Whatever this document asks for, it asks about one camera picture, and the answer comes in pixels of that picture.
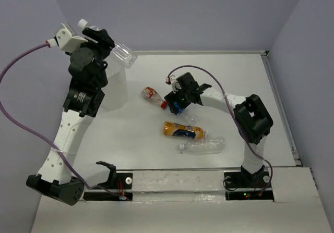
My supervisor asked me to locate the red label red cap bottle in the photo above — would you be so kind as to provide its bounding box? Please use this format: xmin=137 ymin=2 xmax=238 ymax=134
xmin=141 ymin=87 xmax=168 ymax=109

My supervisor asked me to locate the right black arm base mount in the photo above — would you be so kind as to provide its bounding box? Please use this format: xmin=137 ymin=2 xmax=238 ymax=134
xmin=223 ymin=171 xmax=274 ymax=201

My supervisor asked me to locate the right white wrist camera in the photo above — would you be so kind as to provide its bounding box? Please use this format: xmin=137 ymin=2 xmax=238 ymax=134
xmin=165 ymin=75 xmax=182 ymax=92

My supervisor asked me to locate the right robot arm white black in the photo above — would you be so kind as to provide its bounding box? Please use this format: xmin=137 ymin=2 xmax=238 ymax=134
xmin=164 ymin=72 xmax=273 ymax=191

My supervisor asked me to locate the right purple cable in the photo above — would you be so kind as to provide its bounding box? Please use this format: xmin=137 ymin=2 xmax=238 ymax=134
xmin=166 ymin=65 xmax=274 ymax=192

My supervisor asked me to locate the aluminium frame rail right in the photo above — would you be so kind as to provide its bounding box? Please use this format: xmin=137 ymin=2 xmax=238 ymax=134
xmin=260 ymin=51 xmax=306 ymax=168

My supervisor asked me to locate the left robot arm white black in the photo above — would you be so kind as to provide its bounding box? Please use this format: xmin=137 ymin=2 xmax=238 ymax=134
xmin=26 ymin=28 xmax=115 ymax=206

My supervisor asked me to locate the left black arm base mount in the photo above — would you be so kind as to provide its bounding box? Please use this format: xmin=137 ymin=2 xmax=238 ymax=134
xmin=82 ymin=161 xmax=133 ymax=202

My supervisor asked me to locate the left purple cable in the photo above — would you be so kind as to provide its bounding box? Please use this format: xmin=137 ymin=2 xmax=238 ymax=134
xmin=0 ymin=42 xmax=123 ymax=199

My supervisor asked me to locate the metal rail front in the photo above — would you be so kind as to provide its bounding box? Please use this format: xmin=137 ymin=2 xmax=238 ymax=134
xmin=117 ymin=167 xmax=241 ymax=172

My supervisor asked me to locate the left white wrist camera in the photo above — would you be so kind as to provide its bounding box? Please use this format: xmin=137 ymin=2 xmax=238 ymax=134
xmin=46 ymin=23 xmax=88 ymax=53

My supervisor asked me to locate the orange label bottle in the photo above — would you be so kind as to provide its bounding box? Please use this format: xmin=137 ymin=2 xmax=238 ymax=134
xmin=163 ymin=121 xmax=206 ymax=139

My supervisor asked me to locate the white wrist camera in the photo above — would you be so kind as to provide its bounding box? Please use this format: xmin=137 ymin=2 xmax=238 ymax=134
xmin=165 ymin=75 xmax=182 ymax=92
xmin=46 ymin=23 xmax=88 ymax=53

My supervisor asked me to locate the purple cable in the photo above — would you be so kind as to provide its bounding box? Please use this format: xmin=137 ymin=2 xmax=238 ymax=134
xmin=0 ymin=42 xmax=123 ymax=199
xmin=166 ymin=65 xmax=274 ymax=192

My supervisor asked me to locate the blue label Pocari Sweat bottle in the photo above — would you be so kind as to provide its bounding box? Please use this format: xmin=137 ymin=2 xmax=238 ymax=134
xmin=169 ymin=102 xmax=196 ymax=126

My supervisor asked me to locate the white octagonal plastic bin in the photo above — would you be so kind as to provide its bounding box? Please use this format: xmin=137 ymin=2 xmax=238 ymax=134
xmin=102 ymin=56 xmax=127 ymax=111

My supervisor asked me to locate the clear bottle white cap front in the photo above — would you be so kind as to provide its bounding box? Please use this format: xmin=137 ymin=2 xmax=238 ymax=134
xmin=176 ymin=137 xmax=225 ymax=155

